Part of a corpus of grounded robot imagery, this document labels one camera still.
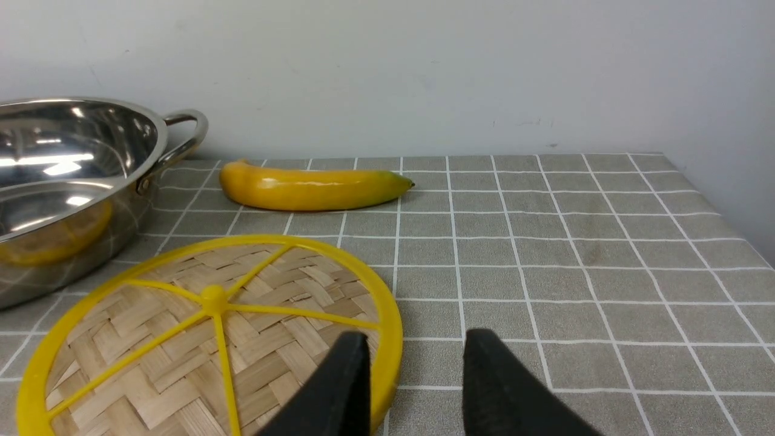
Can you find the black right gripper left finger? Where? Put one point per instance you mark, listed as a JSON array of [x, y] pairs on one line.
[[336, 399]]

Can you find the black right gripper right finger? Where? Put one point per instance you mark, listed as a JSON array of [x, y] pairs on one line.
[[502, 397]]

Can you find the yellow bamboo steamer lid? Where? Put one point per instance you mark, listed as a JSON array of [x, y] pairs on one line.
[[210, 339]]

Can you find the stainless steel pot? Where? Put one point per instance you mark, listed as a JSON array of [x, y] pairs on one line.
[[78, 180]]

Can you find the yellow banana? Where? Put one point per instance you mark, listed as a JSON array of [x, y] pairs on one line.
[[310, 191]]

